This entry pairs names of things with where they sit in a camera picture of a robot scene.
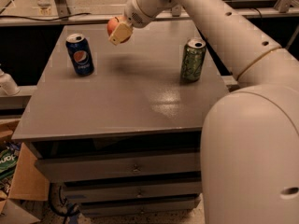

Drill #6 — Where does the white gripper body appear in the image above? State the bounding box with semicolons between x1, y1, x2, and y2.
124;0;156;28

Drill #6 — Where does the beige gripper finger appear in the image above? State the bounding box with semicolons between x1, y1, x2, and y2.
108;21;133;46

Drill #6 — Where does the red apple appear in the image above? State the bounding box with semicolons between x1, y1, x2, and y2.
107;16;133;45

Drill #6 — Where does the blue pepsi can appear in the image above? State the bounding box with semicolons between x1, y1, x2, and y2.
65;34;94;77

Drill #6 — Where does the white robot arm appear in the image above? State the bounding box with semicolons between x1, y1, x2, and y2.
110;0;299;224

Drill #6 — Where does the green soda can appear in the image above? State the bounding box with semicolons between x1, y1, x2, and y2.
180;37;206;82

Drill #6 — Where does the grey metal railing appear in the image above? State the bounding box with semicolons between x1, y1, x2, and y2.
0;7;299;27

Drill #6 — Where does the grey drawer cabinet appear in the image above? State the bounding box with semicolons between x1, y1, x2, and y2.
14;21;227;210

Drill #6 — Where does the white plastic bottle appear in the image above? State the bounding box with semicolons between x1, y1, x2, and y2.
0;69;20;96

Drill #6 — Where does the top grey drawer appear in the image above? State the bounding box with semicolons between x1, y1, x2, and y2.
35;151;200;183

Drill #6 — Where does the grey drawer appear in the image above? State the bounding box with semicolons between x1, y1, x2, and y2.
35;151;200;183
80;196;200;217
63;179;202;203

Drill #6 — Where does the green snack bag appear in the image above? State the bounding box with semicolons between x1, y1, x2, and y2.
0;142;21;194

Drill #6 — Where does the middle grey drawer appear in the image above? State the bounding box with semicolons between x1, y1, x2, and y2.
63;179;202;203

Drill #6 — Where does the bottom grey drawer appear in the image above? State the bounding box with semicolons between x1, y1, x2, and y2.
80;196;200;217

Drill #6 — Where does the brown cardboard box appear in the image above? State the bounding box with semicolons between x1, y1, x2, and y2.
0;120;50;224

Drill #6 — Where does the black cable on ledge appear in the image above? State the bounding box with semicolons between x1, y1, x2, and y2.
0;12;92;22

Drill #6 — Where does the black cable under cabinet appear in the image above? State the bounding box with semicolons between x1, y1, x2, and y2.
48;182;81;224

